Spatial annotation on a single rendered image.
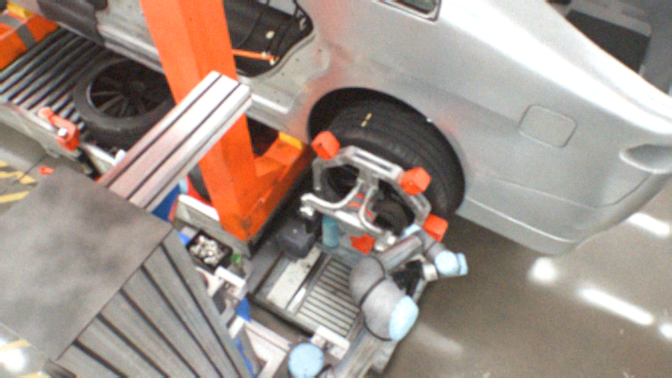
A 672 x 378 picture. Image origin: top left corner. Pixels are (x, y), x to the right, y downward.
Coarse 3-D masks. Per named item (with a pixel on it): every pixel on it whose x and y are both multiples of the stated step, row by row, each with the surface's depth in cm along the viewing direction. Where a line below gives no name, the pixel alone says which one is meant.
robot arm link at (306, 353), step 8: (304, 344) 171; (312, 344) 171; (296, 352) 169; (304, 352) 169; (312, 352) 169; (320, 352) 169; (288, 360) 171; (296, 360) 168; (304, 360) 168; (312, 360) 167; (320, 360) 167; (296, 368) 166; (304, 368) 166; (312, 368) 166; (320, 368) 167; (328, 368) 168; (296, 376) 166; (304, 376) 165; (312, 376) 166
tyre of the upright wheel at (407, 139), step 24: (336, 120) 225; (360, 120) 212; (384, 120) 208; (408, 120) 209; (360, 144) 208; (384, 144) 202; (408, 144) 203; (432, 144) 208; (408, 168) 204; (432, 168) 206; (456, 168) 219; (336, 192) 248; (432, 192) 208
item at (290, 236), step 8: (296, 216) 277; (320, 216) 277; (288, 224) 268; (296, 224) 268; (320, 224) 279; (280, 232) 265; (288, 232) 265; (296, 232) 266; (280, 240) 267; (288, 240) 264; (296, 240) 263; (304, 240) 263; (312, 240) 270; (280, 248) 280; (288, 248) 269; (296, 248) 265; (304, 248) 265; (312, 248) 277; (296, 256) 271; (304, 256) 272
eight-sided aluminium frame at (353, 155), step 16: (320, 160) 218; (336, 160) 210; (352, 160) 204; (368, 160) 207; (320, 176) 227; (384, 176) 202; (400, 176) 201; (320, 192) 238; (400, 192) 205; (416, 208) 208; (416, 224) 217; (400, 240) 234
